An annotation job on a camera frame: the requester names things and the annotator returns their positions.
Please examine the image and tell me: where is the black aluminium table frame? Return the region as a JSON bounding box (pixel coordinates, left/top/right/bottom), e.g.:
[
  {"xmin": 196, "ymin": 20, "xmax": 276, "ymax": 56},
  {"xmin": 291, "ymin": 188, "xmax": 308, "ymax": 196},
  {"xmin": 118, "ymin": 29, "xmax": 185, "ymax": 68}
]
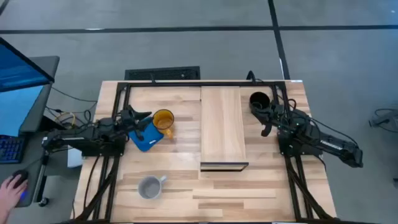
[{"xmin": 70, "ymin": 80, "xmax": 338, "ymax": 224}]

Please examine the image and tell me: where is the black computer mouse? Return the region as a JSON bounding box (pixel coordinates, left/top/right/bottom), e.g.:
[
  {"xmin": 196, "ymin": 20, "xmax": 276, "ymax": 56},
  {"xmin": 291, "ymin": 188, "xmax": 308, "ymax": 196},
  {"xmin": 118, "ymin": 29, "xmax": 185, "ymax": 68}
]
[{"xmin": 11, "ymin": 169, "xmax": 30, "ymax": 188}]

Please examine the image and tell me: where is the blue folded cloth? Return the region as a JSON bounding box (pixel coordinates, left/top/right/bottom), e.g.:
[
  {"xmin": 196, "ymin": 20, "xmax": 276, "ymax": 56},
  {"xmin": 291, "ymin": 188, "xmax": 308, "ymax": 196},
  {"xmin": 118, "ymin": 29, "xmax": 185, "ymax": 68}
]
[{"xmin": 127, "ymin": 116, "xmax": 165, "ymax": 152}]

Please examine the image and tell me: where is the black floor grille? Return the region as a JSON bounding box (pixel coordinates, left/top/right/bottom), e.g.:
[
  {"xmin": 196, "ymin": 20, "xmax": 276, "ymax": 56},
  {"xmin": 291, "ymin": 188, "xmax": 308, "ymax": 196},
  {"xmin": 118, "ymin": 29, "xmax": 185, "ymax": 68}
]
[{"xmin": 124, "ymin": 65, "xmax": 201, "ymax": 81}]

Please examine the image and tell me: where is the computer monitor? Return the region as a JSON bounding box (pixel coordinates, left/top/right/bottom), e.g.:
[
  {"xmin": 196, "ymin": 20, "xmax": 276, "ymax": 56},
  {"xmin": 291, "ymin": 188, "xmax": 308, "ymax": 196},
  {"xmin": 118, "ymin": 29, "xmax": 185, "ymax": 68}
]
[
  {"xmin": 0, "ymin": 84, "xmax": 52, "ymax": 138},
  {"xmin": 0, "ymin": 37, "xmax": 56, "ymax": 93}
]

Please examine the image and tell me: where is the grey desk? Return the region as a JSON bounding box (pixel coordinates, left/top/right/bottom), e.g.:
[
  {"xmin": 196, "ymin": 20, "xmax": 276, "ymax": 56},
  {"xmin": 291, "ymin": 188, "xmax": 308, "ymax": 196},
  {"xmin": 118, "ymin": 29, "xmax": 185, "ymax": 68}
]
[{"xmin": 0, "ymin": 55, "xmax": 60, "ymax": 209}]

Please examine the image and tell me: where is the yellow mug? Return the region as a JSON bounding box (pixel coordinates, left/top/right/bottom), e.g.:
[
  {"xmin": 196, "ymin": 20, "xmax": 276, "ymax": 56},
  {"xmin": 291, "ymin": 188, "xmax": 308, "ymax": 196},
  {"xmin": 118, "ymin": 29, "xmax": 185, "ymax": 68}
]
[{"xmin": 152, "ymin": 108, "xmax": 175, "ymax": 140}]

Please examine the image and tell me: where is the white box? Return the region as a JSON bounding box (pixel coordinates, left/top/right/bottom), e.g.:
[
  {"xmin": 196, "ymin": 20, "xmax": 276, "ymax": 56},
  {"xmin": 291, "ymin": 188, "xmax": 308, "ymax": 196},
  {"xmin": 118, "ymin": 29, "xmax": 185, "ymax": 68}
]
[{"xmin": 67, "ymin": 145, "xmax": 84, "ymax": 169}]

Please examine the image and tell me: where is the black floor cable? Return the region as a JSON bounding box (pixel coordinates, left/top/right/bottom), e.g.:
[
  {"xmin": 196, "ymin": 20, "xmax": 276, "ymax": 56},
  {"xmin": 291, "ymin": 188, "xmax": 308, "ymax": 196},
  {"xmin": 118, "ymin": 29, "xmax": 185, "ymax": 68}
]
[{"xmin": 45, "ymin": 86, "xmax": 99, "ymax": 125}]

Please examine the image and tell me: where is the yellow cable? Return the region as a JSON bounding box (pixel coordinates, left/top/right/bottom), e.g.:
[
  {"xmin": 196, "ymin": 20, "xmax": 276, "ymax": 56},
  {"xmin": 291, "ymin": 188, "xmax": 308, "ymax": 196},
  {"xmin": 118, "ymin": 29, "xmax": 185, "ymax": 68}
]
[{"xmin": 55, "ymin": 111, "xmax": 77, "ymax": 129}]

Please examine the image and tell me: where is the person's hand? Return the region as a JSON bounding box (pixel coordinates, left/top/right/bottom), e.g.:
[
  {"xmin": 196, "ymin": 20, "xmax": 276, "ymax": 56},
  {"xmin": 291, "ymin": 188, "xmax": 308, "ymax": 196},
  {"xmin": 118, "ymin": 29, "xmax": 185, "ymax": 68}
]
[{"xmin": 0, "ymin": 174, "xmax": 29, "ymax": 224}]

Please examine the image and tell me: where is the black mug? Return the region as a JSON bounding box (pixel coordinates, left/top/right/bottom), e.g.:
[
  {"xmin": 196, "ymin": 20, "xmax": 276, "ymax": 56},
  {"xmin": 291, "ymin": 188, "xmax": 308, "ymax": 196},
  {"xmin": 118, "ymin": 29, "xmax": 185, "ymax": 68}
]
[{"xmin": 248, "ymin": 90, "xmax": 272, "ymax": 114}]

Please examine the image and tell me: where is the black frame cable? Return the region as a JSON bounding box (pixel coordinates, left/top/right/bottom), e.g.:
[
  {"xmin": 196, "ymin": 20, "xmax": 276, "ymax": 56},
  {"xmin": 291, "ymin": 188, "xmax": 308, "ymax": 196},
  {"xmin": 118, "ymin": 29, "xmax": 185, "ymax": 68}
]
[{"xmin": 246, "ymin": 70, "xmax": 265, "ymax": 84}]

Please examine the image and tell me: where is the backlit computer keyboard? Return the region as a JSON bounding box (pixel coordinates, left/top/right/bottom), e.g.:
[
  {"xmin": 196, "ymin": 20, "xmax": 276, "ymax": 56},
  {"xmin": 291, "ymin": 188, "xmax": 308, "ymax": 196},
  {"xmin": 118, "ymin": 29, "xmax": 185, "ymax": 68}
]
[{"xmin": 0, "ymin": 134, "xmax": 25, "ymax": 165}]

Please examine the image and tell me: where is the grey floral mug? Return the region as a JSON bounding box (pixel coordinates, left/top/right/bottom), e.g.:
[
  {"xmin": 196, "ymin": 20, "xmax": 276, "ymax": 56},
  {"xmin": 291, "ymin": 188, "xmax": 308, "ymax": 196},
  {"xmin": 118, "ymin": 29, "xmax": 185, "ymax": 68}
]
[{"xmin": 137, "ymin": 175, "xmax": 169, "ymax": 200}]

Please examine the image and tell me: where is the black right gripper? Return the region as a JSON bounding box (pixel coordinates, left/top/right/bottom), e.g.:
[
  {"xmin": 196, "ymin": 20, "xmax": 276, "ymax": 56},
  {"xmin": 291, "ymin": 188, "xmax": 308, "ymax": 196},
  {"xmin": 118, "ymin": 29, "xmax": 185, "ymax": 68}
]
[{"xmin": 253, "ymin": 104, "xmax": 285, "ymax": 138}]

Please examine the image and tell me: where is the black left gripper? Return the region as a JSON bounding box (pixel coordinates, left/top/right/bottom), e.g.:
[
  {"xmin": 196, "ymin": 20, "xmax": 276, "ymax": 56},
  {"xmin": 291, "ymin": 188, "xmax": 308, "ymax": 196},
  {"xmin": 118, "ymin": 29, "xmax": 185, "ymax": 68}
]
[{"xmin": 116, "ymin": 105, "xmax": 154, "ymax": 141}]

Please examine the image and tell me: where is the black floor device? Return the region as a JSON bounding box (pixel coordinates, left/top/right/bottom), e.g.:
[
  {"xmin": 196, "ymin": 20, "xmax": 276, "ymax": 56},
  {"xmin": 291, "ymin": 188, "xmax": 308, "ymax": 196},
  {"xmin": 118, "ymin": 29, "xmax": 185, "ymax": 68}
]
[{"xmin": 368, "ymin": 108, "xmax": 398, "ymax": 134}]

